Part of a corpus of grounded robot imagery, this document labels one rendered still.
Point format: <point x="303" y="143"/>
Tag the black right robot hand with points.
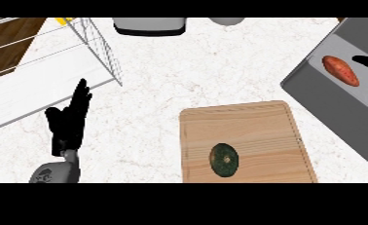
<point x="360" y="60"/>

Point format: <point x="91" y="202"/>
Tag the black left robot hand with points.
<point x="69" y="123"/>

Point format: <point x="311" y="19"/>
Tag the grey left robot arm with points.
<point x="54" y="172"/>

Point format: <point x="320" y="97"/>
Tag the orange sweet potato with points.
<point x="339" y="70"/>

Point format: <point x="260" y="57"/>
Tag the grey box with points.
<point x="335" y="99"/>

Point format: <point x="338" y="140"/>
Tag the pale wooden cutting board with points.
<point x="252" y="141"/>

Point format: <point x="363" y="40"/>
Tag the brown wooden panel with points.
<point x="16" y="42"/>

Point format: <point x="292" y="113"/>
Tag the grey round object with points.
<point x="226" y="20"/>

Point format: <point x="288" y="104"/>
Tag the yellow object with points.
<point x="63" y="20"/>

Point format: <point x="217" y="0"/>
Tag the dark green round vegetable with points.
<point x="223" y="160"/>

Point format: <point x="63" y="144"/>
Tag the grey and black appliance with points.
<point x="149" y="26"/>

